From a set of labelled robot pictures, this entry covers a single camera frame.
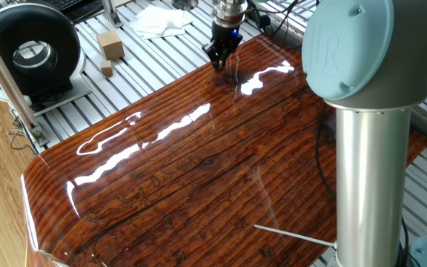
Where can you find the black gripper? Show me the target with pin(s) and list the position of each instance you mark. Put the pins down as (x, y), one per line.
(224, 37)

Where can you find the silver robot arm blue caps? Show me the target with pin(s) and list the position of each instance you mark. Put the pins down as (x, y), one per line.
(371, 185)

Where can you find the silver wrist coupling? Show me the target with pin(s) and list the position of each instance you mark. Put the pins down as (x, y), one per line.
(230, 11)

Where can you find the round metal fitting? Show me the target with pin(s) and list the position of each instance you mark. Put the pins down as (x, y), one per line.
(184, 3)

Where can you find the white crumpled cloth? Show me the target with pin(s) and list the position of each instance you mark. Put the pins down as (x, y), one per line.
(159, 22)

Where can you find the large tan cube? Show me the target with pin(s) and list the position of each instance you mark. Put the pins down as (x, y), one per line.
(110, 44)

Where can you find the medium tan cube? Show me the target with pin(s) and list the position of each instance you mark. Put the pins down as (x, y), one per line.
(106, 68)

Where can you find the short aluminium upright profile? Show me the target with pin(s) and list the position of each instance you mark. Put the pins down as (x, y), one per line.
(110, 13)

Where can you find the glossy wood-print table mat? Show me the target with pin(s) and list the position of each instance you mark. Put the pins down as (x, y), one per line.
(217, 178)

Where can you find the black keyboard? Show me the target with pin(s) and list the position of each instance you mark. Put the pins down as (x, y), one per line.
(65, 3)

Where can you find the silver robot mounting plate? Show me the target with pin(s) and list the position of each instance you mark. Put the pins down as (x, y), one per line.
(331, 259)

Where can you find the aluminium frame post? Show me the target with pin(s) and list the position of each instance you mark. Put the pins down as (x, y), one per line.
(6, 76)

